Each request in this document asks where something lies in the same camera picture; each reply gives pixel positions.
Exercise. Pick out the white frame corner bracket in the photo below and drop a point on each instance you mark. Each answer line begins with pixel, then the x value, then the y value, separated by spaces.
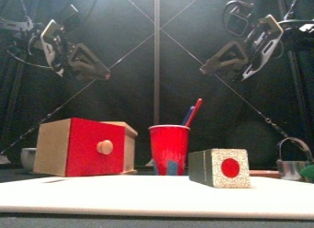
pixel 4 160

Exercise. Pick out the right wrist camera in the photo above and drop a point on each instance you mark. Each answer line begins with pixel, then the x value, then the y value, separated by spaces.
pixel 236 23

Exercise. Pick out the wooden drawer with red front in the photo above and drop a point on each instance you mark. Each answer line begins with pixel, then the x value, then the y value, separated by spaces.
pixel 81 145

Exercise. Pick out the red toy knife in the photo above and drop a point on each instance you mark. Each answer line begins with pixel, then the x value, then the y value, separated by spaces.
pixel 195 112

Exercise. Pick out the blue toy utensil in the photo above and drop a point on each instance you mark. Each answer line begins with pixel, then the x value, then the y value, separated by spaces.
pixel 187 116

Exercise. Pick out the white cutting board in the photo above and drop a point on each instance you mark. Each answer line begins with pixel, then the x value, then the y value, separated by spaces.
pixel 121 198

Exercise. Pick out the green toy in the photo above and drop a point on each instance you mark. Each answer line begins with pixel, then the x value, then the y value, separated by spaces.
pixel 308 173

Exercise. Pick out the narrow blue tape strip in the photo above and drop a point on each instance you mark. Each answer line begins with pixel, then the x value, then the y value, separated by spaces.
pixel 155 169

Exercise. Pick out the wooden box with slot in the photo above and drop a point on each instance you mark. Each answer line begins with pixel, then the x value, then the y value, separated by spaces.
pixel 129 152

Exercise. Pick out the wide blue tape strip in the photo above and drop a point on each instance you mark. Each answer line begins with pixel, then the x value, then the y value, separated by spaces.
pixel 172 168

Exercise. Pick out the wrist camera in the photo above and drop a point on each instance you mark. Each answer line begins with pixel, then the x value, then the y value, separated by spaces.
pixel 236 23
pixel 69 15

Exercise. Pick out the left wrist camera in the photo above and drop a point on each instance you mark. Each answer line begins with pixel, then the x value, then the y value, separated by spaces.
pixel 69 15

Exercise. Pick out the white pole base bracket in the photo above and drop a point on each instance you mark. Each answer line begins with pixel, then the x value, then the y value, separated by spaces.
pixel 149 163

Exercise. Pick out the metal frame pole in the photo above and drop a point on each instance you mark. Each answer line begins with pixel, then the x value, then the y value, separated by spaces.
pixel 156 84

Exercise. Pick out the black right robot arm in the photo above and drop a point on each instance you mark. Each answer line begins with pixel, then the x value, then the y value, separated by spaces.
pixel 300 29

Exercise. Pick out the toy sushi roll piece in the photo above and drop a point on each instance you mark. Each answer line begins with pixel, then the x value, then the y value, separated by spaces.
pixel 231 167

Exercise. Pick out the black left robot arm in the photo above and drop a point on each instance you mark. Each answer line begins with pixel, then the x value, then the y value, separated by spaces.
pixel 16 25

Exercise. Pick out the red plastic cup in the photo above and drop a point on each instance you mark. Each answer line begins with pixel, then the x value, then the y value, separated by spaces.
pixel 169 145

